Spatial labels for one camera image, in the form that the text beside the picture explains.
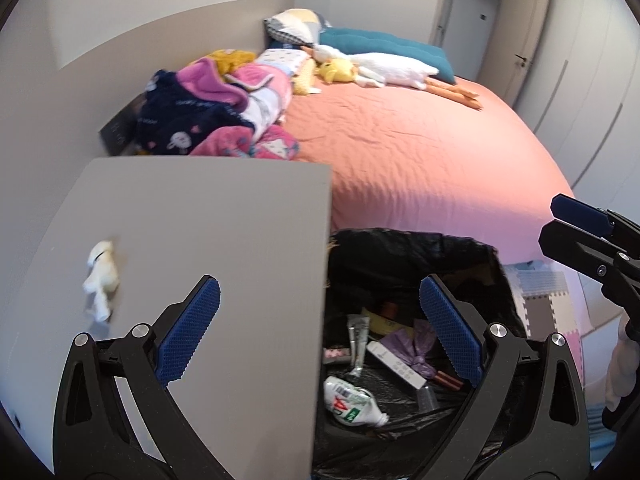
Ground white tissue figure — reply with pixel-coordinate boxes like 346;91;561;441
82;240;120;323

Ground clear plastic cup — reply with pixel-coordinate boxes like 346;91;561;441
416;385;439;414

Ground silver snack wrapper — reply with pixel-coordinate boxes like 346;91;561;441
347;314;370;377

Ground pink rectangular box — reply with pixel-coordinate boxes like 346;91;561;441
322;348;352;365

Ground black lined trash bin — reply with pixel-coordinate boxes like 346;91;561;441
311;229;526;479

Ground gloved right hand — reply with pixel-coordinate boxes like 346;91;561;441
605;313;640;412

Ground purple bow wrapper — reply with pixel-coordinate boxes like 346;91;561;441
381;320;437;379

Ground white long box in bin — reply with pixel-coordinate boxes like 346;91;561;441
367;341;426;390

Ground crushed plastic bottle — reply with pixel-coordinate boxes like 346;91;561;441
323;376;390;428

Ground bed with pink sheet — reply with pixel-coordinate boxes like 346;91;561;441
284;81;572;263

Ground black bedside panel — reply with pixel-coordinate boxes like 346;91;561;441
99;93;145;156

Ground beige door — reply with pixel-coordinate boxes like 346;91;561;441
477;0;550;106

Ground navy patterned blanket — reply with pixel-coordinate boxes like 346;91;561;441
134;70;253;155

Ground white patterned quilt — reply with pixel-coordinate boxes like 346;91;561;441
242;62;293;143

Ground pink fleece blanket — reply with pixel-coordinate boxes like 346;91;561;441
176;69;298;160

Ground white goose plush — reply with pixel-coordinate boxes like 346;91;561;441
302;44;483;110

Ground yellow plush garment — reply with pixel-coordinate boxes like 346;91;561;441
182;49;257;86

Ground yellow duck plush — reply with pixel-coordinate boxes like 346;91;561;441
292;58;358;96

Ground teal long cushion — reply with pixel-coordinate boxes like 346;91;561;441
319;27;456;84

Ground patchwork pillow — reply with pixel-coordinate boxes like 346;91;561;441
264;9;331;47

